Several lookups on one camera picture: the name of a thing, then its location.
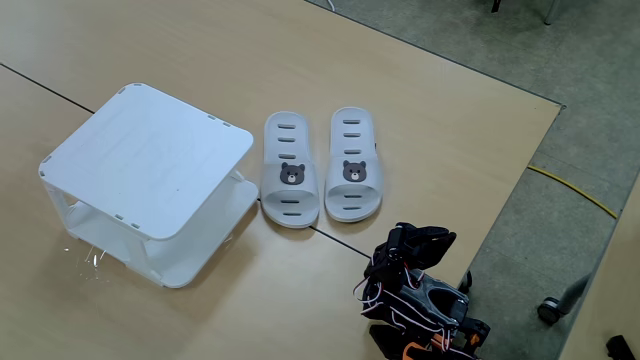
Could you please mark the small black furniture foot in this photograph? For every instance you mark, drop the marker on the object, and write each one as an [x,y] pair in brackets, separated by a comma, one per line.
[495,5]

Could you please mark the black table caster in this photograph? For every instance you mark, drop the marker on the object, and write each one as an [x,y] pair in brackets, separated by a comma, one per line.
[465,284]

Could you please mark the clear tape piece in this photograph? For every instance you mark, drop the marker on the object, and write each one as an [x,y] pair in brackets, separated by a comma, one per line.
[95,257]

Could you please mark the grey leg with caster wheel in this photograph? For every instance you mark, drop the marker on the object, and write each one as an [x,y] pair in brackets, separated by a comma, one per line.
[550,311]

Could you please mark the black object on floor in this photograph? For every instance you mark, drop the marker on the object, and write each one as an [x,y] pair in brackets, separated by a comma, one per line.
[620,347]

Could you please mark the white bear slipper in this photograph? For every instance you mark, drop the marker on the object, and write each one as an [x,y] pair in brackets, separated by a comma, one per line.
[290,200]
[354,197]

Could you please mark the grey metal furniture leg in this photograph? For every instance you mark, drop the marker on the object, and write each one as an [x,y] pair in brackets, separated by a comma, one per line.
[551,12]

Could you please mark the white plastic shelf box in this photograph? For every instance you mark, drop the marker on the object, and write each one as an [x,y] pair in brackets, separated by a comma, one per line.
[150,160]

